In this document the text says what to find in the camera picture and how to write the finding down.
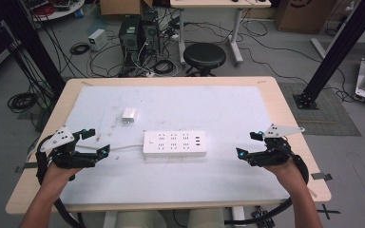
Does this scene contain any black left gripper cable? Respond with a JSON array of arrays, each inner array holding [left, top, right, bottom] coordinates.
[[35, 135, 87, 228]]

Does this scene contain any large cardboard box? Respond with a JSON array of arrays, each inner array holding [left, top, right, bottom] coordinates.
[[273, 0, 337, 34]]

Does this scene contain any white charger adapter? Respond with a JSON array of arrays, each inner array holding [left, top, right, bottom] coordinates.
[[121, 107, 138, 125]]

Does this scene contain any grey tape strip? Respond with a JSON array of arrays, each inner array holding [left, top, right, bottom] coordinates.
[[310, 172, 334, 181]]

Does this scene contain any white bench power supply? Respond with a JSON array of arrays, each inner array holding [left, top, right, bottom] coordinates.
[[87, 28, 109, 52]]

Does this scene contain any white power strip cable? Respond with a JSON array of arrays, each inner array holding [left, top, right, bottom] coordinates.
[[75, 143, 145, 152]]

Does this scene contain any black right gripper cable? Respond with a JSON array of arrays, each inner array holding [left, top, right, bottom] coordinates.
[[223, 154, 310, 226]]

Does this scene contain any small cardboard box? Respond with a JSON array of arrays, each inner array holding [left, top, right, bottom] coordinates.
[[99, 0, 154, 17]]

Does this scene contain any round white table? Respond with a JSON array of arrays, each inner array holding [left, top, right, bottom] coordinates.
[[21, 0, 86, 22]]

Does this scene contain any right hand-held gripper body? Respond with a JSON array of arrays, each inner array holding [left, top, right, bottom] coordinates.
[[248, 123, 306, 168]]

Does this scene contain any black round stool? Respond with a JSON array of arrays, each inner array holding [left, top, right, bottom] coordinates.
[[182, 42, 227, 78]]

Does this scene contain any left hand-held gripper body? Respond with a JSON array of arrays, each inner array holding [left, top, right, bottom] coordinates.
[[39, 125, 102, 169]]

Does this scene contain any white-legged wooden desk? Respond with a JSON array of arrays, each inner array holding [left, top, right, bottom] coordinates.
[[169, 0, 273, 67]]

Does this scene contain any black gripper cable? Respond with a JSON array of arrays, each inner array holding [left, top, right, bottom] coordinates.
[[35, 135, 87, 228], [223, 154, 310, 226]]

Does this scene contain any person's left hand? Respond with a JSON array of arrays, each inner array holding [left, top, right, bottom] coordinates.
[[41, 162, 84, 188]]

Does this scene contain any black computer tower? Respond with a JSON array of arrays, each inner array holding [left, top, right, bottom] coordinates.
[[118, 14, 143, 62], [140, 10, 160, 55]]

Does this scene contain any person's right hand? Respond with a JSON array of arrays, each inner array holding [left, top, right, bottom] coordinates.
[[262, 157, 302, 189]]

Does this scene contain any black coiled cable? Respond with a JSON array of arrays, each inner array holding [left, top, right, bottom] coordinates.
[[7, 91, 40, 114], [68, 42, 91, 56], [152, 59, 177, 76]]

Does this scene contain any grey floor mat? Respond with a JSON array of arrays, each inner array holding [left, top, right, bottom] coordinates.
[[278, 82, 362, 138]]

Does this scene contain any white table mat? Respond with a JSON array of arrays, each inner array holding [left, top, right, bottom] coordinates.
[[59, 85, 292, 206]]

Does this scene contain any black aluminium post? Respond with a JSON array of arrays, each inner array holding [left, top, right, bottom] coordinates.
[[292, 0, 365, 110], [0, 0, 67, 97]]

